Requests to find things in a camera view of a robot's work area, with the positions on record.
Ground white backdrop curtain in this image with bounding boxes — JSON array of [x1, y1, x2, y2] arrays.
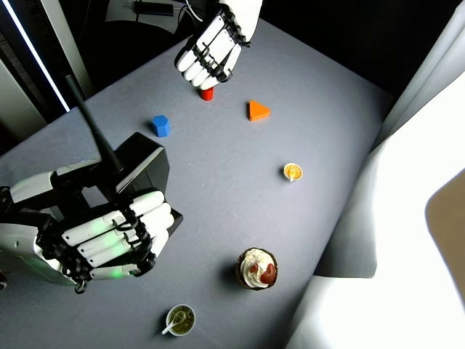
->
[[285, 0, 465, 349]]

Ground light grey platform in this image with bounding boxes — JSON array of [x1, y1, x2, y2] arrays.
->
[[105, 0, 199, 33]]

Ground white soup spoon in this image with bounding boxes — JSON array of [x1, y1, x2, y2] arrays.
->
[[161, 310, 187, 336]]

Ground grey table cloth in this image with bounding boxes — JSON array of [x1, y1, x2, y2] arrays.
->
[[0, 17, 395, 349]]

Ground black box device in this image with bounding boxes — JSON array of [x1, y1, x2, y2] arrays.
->
[[133, 1, 174, 16]]

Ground white LED light strip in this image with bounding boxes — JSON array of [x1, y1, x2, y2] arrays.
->
[[1, 0, 71, 113]]

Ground beige board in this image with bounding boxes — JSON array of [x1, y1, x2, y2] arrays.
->
[[424, 169, 465, 302]]

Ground blue hexagon block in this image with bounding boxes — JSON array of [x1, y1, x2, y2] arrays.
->
[[151, 115, 171, 138]]

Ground toy cupcake white cream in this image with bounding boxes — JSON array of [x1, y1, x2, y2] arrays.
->
[[234, 247, 279, 291]]

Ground orange triangle block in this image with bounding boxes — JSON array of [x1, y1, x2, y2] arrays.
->
[[247, 100, 272, 123]]

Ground white bowl green soup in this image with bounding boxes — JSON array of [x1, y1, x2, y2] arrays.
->
[[166, 303, 196, 337]]

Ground white upright post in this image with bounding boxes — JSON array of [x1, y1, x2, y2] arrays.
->
[[39, 0, 96, 99]]

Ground small white cup yellow drink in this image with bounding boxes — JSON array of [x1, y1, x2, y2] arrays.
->
[[283, 162, 304, 183]]

